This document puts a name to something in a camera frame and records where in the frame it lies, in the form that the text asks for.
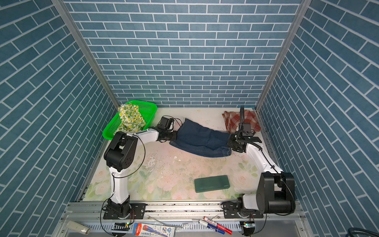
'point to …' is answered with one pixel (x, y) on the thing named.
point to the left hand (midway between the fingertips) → (176, 135)
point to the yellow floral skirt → (131, 120)
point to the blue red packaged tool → (149, 230)
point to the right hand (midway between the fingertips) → (228, 139)
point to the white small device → (79, 227)
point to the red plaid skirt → (232, 119)
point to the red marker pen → (218, 225)
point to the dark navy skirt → (196, 138)
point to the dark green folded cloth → (211, 183)
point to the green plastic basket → (147, 110)
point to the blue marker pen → (211, 226)
